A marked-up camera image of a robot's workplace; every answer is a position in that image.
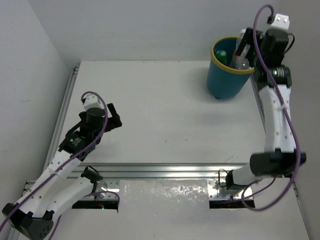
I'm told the clear unlabelled plastic bottle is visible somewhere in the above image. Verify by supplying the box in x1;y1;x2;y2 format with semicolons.
229;29;250;70

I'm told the green Sprite bottle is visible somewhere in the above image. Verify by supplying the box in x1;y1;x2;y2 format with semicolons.
215;50;227;65

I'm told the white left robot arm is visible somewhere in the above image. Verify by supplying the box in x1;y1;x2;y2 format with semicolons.
2;103;123;240

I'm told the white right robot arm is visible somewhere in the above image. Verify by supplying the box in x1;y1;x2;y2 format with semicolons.
225;27;307;190

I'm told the blue bin with yellow rim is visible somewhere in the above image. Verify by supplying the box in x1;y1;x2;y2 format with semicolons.
206;36;254;100

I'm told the white foam front board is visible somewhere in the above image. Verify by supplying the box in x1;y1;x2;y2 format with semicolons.
53;180;308;240

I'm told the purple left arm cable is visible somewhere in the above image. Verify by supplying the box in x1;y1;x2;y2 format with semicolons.
0;91;121;240

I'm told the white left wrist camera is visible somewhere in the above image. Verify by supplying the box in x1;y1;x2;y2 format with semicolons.
81;94;103;111

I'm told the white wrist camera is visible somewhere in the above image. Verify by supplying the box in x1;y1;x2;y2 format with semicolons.
81;94;103;111
267;13;290;31

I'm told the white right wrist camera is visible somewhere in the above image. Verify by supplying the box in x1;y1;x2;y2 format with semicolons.
267;13;290;31

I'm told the aluminium table edge rail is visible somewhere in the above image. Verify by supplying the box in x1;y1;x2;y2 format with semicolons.
22;63;298;198

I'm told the black cable at table edge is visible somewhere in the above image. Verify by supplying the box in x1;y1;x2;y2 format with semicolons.
217;169;230;191

